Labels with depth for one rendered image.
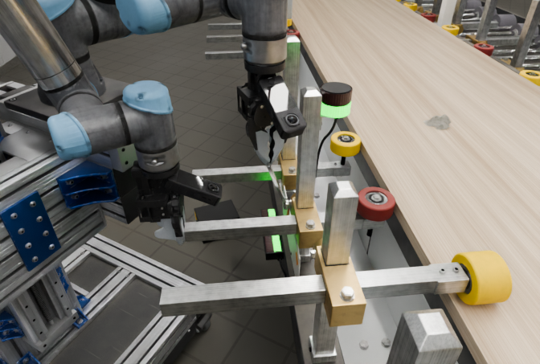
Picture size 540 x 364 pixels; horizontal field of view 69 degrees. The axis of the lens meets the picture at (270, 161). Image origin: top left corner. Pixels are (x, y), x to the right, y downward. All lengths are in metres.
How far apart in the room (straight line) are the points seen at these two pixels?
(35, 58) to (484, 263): 0.77
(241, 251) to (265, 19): 1.48
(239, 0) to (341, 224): 0.37
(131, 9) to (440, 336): 0.54
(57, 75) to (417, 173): 0.77
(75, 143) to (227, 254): 1.39
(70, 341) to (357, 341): 0.98
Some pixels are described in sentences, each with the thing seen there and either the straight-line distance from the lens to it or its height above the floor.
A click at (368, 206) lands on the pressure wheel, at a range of 0.85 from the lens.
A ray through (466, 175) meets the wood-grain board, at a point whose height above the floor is 0.90.
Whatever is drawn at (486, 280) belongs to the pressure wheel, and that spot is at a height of 0.97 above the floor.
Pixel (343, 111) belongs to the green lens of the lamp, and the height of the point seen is 1.11.
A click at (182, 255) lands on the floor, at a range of 2.00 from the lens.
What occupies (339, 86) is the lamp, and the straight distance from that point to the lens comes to 0.76.
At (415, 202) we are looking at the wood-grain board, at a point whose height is 0.90.
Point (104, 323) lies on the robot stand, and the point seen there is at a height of 0.21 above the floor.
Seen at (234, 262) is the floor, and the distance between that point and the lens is 1.94.
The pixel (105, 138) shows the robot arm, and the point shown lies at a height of 1.12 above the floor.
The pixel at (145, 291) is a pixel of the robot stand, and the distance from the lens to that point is 1.63.
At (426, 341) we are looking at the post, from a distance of 0.35.
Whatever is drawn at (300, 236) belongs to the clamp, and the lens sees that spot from 0.83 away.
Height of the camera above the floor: 1.44
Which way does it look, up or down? 34 degrees down
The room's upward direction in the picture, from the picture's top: straight up
